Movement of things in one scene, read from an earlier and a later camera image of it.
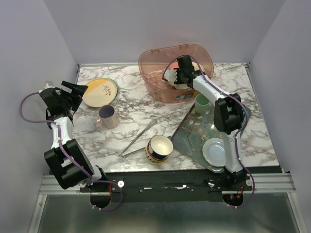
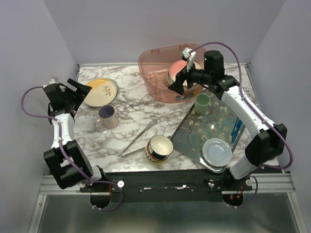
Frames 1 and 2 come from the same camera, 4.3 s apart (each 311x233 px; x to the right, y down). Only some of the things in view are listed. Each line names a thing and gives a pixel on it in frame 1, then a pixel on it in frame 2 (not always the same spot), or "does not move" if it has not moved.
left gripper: (77, 90) does not move
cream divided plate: (170, 76) → (197, 66)
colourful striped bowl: (158, 149) does not move
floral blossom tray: (195, 129) does not move
